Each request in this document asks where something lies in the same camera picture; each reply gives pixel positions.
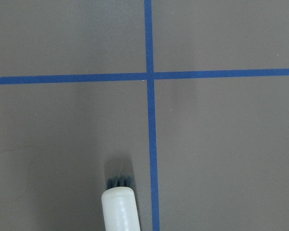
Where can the white brush with dark bristles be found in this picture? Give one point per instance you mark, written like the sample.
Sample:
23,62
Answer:
119,204

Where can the blue tape grid lines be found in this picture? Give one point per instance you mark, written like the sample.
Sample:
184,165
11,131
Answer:
189,97

